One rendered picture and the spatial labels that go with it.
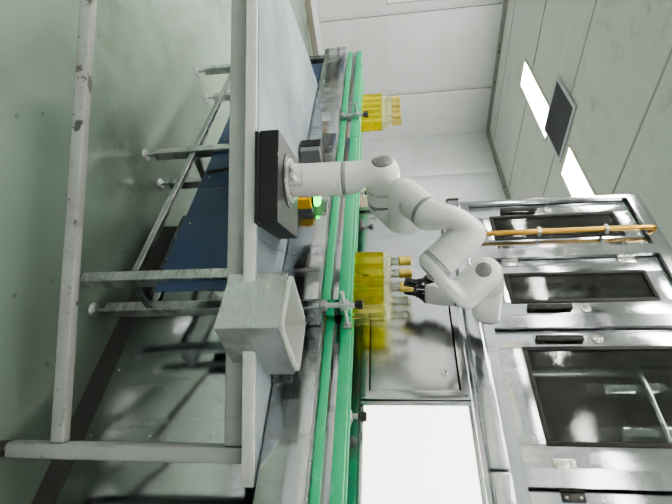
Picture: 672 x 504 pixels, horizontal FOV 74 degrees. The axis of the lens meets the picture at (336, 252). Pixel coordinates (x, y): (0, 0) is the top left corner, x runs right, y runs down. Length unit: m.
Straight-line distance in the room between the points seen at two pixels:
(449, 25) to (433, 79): 0.80
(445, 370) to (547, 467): 0.37
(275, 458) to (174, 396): 0.55
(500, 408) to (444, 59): 6.39
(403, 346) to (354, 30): 6.08
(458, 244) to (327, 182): 0.39
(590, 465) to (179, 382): 1.27
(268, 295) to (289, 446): 0.38
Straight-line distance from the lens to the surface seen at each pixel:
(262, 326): 1.08
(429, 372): 1.50
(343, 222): 1.57
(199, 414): 1.60
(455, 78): 7.60
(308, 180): 1.25
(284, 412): 1.27
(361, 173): 1.23
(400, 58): 7.37
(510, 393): 1.55
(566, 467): 1.49
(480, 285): 1.15
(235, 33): 1.49
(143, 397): 1.71
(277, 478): 1.22
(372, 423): 1.43
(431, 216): 1.09
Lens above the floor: 1.11
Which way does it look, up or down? 7 degrees down
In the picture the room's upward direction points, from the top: 88 degrees clockwise
